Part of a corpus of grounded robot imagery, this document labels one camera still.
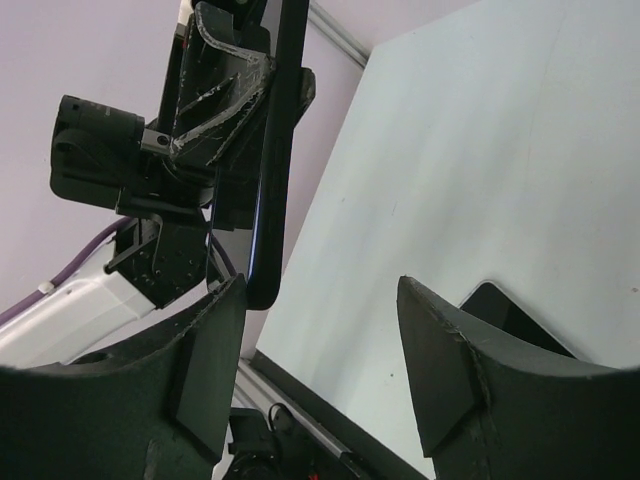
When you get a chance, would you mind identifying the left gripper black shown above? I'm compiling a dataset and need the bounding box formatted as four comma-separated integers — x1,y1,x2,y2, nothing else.
157,0,317,171

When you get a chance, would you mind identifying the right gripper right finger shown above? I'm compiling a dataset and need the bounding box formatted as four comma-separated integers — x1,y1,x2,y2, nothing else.
397,276,639,479

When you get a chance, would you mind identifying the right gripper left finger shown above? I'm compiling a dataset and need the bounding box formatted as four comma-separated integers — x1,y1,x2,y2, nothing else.
1,276,246,479

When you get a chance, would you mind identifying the black phone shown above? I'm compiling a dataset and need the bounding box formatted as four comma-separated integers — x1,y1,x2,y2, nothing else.
461,282,575,358

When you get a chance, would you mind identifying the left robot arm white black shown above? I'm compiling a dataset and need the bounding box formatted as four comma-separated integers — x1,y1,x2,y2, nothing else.
1,1,316,369

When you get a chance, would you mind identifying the aluminium rail front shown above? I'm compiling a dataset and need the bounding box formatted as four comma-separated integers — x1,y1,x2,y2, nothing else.
234,359,352,459

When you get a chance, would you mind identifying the left aluminium frame post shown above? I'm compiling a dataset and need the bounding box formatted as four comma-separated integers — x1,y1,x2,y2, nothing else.
308,1,370,69

